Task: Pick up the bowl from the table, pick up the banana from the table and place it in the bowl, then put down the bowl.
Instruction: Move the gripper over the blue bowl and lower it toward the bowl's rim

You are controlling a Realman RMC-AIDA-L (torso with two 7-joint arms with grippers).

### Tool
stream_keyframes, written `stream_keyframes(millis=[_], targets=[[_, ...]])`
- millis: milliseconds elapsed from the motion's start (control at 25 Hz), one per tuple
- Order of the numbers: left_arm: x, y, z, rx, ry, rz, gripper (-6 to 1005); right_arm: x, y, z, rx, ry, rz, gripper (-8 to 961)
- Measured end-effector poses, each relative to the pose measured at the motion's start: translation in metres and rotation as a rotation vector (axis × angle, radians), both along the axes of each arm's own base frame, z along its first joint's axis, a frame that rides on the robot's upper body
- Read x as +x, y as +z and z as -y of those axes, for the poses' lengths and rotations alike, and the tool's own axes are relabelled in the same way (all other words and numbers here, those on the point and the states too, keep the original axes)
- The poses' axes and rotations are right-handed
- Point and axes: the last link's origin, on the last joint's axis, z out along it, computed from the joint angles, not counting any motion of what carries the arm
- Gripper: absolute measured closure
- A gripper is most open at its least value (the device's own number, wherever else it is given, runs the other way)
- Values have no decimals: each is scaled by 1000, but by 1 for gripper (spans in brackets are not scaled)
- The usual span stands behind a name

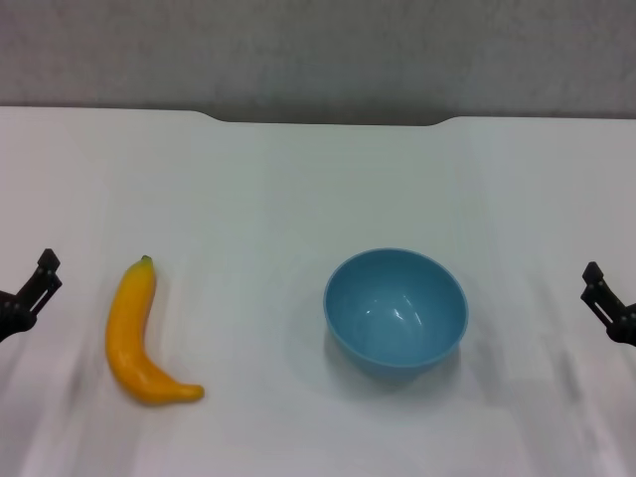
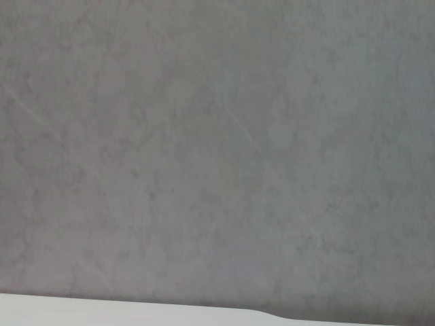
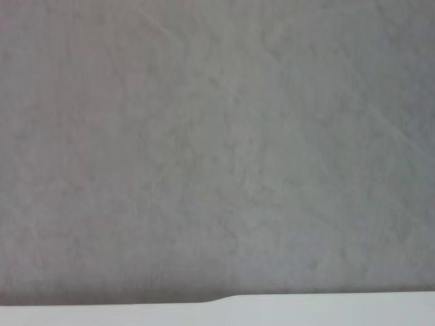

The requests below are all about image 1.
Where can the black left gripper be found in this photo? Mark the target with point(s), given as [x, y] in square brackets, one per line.
[12, 318]

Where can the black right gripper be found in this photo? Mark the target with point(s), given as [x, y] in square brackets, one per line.
[626, 325]

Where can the yellow banana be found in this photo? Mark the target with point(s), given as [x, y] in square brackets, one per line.
[126, 323]

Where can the blue plastic bowl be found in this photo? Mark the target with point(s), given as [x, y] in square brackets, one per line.
[397, 318]

